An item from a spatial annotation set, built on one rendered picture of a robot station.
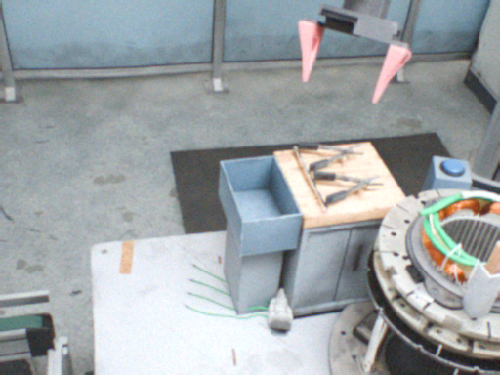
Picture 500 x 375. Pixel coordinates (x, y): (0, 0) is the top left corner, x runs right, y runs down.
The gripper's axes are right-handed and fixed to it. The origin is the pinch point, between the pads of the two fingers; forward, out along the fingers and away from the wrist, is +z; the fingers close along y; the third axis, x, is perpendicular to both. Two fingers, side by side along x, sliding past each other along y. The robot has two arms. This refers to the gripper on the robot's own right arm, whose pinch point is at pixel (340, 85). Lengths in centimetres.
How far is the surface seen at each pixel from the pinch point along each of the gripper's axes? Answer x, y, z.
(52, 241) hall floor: 119, -112, 91
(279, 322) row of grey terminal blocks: 31, -4, 48
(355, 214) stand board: 26.8, 4.0, 21.3
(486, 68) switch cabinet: 277, 13, -20
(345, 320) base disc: 38, 7, 45
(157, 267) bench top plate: 36, -33, 48
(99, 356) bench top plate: 14, -31, 60
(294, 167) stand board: 31.8, -10.2, 17.8
